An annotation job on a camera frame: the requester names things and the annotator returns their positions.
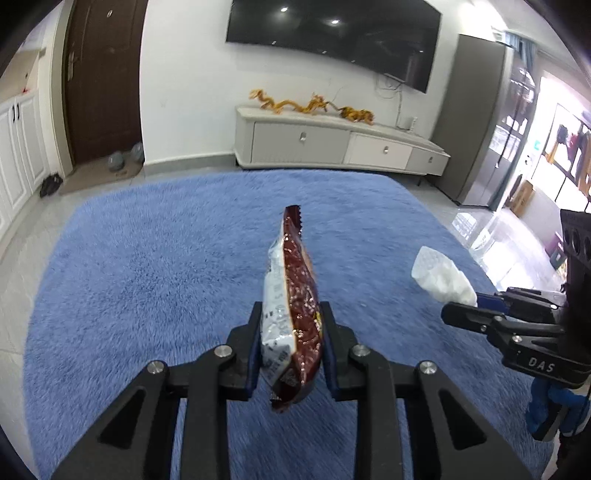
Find white tissue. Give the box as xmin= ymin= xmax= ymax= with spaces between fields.
xmin=411 ymin=246 xmax=478 ymax=307

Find dark brown snack bag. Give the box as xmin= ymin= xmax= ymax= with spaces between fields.
xmin=260 ymin=205 xmax=324 ymax=411

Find blue gloved right hand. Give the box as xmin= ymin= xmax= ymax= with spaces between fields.
xmin=525 ymin=378 xmax=590 ymax=441

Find cardboard box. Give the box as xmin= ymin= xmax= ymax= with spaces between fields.
xmin=510 ymin=180 xmax=534 ymax=217

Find blue fluffy blanket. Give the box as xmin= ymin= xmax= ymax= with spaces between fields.
xmin=24 ymin=170 xmax=552 ymax=478

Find grey steel refrigerator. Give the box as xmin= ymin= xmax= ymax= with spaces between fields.
xmin=431 ymin=35 xmax=536 ymax=210

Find white router device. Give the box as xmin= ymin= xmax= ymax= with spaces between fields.
xmin=402 ymin=116 xmax=418 ymax=132

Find white grey TV cabinet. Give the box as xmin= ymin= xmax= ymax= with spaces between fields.
xmin=235 ymin=107 xmax=450 ymax=176

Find golden tiger figurine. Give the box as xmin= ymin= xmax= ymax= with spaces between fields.
xmin=339 ymin=106 xmax=375 ymax=125

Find brown door mat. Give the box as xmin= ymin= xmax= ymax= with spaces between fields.
xmin=58 ymin=160 xmax=143 ymax=195

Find grey slippers pair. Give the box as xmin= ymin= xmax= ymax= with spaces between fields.
xmin=107 ymin=142 xmax=145 ymax=172

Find black shoes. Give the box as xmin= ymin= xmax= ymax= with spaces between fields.
xmin=39 ymin=173 xmax=63 ymax=198

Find golden dragon figurine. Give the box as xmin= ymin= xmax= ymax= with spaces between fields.
xmin=249 ymin=89 xmax=339 ymax=114

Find dark brown entrance door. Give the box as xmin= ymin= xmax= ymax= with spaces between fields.
xmin=63 ymin=0 xmax=148 ymax=166

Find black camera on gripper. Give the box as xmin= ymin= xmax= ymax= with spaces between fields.
xmin=560 ymin=209 xmax=590 ymax=363

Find black wall television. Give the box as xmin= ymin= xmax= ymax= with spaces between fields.
xmin=226 ymin=0 xmax=442 ymax=93

